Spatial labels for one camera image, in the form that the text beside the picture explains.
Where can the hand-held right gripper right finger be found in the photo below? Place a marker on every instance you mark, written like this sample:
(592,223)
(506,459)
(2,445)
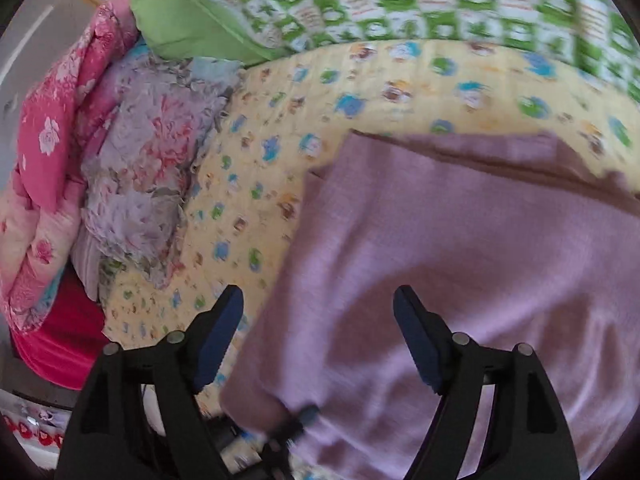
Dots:
(420,335)

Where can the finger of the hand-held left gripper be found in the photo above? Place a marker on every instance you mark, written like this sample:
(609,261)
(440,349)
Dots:
(282,447)

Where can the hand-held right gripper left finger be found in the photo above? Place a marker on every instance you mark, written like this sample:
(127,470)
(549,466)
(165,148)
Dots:
(220,335)

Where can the purple knit sweater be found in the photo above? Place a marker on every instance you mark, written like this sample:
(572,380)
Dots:
(450,240)

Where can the purple floral quilt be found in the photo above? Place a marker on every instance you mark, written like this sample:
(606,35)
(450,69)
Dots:
(145,170)

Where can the white cloth with red print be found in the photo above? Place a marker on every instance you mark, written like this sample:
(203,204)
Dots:
(35,427)

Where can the yellow cartoon print bedsheet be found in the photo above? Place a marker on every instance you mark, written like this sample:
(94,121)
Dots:
(280,125)

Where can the pink floral quilt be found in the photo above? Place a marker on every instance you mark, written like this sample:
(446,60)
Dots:
(55,135)

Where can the green checked quilt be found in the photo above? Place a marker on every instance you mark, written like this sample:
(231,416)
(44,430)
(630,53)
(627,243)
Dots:
(400,0)

